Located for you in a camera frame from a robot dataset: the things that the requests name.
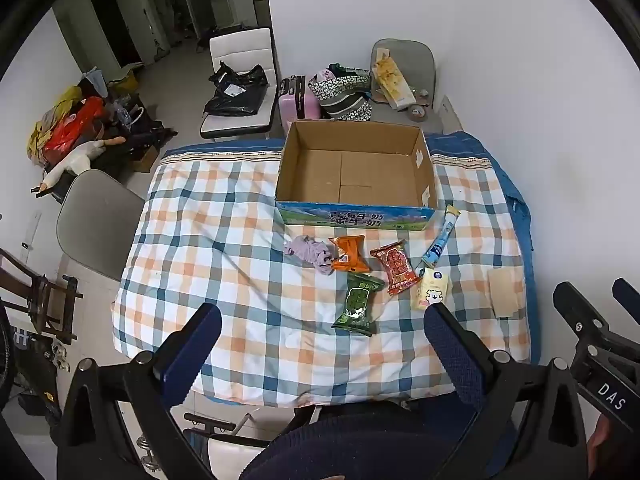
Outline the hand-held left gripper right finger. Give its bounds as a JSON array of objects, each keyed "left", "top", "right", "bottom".
[{"left": 424, "top": 303, "right": 589, "bottom": 480}]

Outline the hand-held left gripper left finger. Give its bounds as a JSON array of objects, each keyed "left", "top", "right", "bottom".
[{"left": 52, "top": 302, "right": 223, "bottom": 480}]

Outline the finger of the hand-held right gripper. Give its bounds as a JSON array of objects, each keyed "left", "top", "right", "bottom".
[
  {"left": 552, "top": 281, "right": 627, "bottom": 357},
  {"left": 612, "top": 277, "right": 640, "bottom": 324}
]

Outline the yellow tissue pack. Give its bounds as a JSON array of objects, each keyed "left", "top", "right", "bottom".
[{"left": 411, "top": 267, "right": 453, "bottom": 314}]

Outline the red snack packet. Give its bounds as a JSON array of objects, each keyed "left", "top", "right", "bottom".
[{"left": 370, "top": 241, "right": 420, "bottom": 289}]

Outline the blue stick packet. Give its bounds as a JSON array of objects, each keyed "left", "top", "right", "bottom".
[{"left": 421, "top": 203, "right": 461, "bottom": 269}]

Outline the green snack packet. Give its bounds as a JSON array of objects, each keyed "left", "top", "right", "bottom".
[{"left": 331, "top": 272, "right": 385, "bottom": 337}]

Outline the orange snack packet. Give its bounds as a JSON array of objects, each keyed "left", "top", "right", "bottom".
[{"left": 328, "top": 236, "right": 371, "bottom": 274}]

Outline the purple cloth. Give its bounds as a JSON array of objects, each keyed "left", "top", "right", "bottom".
[{"left": 284, "top": 235, "right": 335, "bottom": 277}]

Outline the person's right hand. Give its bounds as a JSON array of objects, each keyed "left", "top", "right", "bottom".
[{"left": 586, "top": 414, "right": 619, "bottom": 480}]

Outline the beige paper sheet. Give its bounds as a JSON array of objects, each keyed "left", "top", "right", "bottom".
[{"left": 487, "top": 269, "right": 521, "bottom": 320}]

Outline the checked quilt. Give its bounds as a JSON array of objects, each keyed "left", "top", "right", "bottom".
[{"left": 111, "top": 147, "right": 532, "bottom": 408}]

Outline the white-seat metal chair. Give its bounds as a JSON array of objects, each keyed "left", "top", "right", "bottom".
[{"left": 182, "top": 404, "right": 322, "bottom": 480}]

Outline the person's dark clothing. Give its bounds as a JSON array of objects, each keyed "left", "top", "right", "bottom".
[{"left": 240, "top": 399, "right": 501, "bottom": 480}]

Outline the grey round-backed chair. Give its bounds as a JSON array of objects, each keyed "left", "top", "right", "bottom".
[{"left": 56, "top": 169, "right": 147, "bottom": 282}]

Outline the dark wooden chair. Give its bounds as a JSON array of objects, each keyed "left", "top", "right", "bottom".
[{"left": 0, "top": 247, "right": 84, "bottom": 346}]

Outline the black metal equipment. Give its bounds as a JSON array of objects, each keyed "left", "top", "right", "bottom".
[{"left": 0, "top": 302, "right": 67, "bottom": 422}]

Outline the small brown cardboard box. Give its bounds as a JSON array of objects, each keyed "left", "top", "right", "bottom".
[{"left": 132, "top": 147, "right": 161, "bottom": 174}]

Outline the white goose plush toy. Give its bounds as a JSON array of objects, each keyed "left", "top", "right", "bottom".
[{"left": 31, "top": 137, "right": 126, "bottom": 196}]

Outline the clear plastic bag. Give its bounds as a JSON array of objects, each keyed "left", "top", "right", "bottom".
[{"left": 107, "top": 99, "right": 141, "bottom": 126}]

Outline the red plastic bag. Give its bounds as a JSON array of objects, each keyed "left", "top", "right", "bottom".
[{"left": 42, "top": 97, "right": 104, "bottom": 154}]

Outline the black plastic bag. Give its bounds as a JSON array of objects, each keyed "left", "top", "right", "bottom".
[{"left": 204, "top": 61, "right": 270, "bottom": 118}]

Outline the pink suitcase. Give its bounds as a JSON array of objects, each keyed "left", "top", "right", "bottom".
[{"left": 277, "top": 75, "right": 321, "bottom": 136}]

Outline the yellow bin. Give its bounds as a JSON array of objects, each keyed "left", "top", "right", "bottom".
[{"left": 112, "top": 62, "right": 146, "bottom": 94}]

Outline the yellow bag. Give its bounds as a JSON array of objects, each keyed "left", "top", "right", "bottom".
[{"left": 27, "top": 85, "right": 84, "bottom": 154}]

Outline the patterned tote bag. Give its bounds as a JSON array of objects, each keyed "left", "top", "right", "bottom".
[{"left": 307, "top": 63, "right": 374, "bottom": 122}]

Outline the yellow snack box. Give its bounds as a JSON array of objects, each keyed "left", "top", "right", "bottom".
[{"left": 374, "top": 56, "right": 417, "bottom": 111}]

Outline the grey blue cloth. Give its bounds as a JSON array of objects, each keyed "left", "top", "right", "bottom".
[{"left": 80, "top": 67, "right": 109, "bottom": 99}]

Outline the grey padded chair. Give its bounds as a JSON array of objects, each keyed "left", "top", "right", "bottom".
[{"left": 370, "top": 37, "right": 444, "bottom": 124}]

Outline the white padded chair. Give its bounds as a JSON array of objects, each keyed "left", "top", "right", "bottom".
[{"left": 200, "top": 27, "right": 279, "bottom": 141}]

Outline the glass sliding door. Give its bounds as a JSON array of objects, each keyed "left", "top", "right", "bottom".
[{"left": 142, "top": 0, "right": 212, "bottom": 62}]

